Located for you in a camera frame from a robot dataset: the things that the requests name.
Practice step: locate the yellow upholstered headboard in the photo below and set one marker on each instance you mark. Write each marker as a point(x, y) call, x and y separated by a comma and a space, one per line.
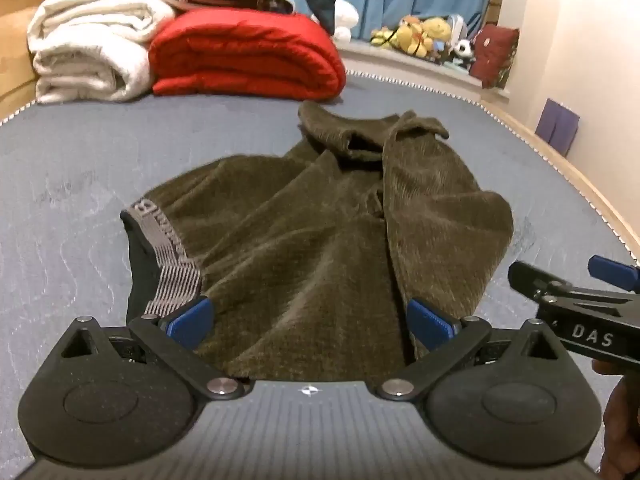
point(12, 35)

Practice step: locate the red folded comforter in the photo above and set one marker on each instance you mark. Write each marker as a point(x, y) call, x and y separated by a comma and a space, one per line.
point(250, 50)

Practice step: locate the purple folder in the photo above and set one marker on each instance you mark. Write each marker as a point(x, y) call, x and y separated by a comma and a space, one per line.
point(557, 127)

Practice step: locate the yellow bear plush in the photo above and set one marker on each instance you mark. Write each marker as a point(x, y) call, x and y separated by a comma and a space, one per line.
point(422, 35)

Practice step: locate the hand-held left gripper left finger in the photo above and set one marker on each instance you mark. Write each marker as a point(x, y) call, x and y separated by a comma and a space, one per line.
point(190, 322)

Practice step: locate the person's right hand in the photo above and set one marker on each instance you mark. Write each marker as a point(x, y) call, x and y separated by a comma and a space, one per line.
point(622, 410)

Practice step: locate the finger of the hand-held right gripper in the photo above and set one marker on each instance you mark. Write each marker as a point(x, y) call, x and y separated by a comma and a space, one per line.
point(612, 267)
point(527, 277)

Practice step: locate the white window ledge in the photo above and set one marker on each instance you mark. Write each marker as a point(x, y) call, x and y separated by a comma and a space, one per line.
point(410, 65)

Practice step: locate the panda plush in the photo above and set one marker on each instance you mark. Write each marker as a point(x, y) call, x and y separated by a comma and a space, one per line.
point(463, 48)

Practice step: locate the white plush toy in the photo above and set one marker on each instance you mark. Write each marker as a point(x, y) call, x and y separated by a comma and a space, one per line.
point(345, 17)

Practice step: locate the wooden bed frame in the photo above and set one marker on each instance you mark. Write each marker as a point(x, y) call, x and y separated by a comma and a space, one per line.
point(600, 200)

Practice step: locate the white folded blanket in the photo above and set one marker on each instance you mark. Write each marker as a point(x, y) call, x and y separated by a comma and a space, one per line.
point(95, 40)

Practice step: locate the dark red cushion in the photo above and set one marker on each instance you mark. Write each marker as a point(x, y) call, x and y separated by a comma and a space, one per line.
point(495, 55)

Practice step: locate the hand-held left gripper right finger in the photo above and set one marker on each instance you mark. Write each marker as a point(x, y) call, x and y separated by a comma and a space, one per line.
point(430, 322)

